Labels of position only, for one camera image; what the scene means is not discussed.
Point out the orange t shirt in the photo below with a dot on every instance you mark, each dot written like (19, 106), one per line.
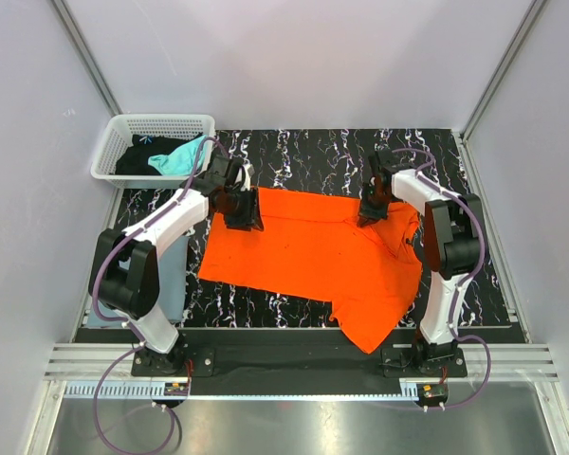
(311, 247)

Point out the white plastic laundry basket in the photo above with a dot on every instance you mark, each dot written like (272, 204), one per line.
(117, 137)

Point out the teal t shirt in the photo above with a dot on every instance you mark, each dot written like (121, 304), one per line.
(185, 159)

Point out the black t shirt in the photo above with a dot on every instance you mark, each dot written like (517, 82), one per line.
(134, 159)

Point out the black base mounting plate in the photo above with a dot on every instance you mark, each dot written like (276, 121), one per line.
(209, 352)

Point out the slotted cable duct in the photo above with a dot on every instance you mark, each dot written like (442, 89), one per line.
(384, 390)

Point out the folded grey-blue t shirt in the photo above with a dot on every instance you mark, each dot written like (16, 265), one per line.
(172, 267)

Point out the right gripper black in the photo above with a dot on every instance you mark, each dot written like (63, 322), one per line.
(369, 216)

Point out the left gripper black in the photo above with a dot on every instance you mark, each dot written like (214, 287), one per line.
(250, 216)

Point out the aluminium frame rail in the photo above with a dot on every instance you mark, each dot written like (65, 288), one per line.
(509, 362)

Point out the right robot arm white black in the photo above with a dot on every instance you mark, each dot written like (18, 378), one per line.
(455, 247)

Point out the right corner aluminium post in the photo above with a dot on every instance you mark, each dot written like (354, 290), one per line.
(512, 51)

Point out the left corner aluminium post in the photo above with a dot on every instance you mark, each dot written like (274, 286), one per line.
(75, 35)

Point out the corner aluminium post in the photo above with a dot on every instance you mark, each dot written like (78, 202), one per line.
(75, 35)
(512, 51)

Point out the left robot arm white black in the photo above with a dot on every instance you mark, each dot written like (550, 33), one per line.
(124, 281)

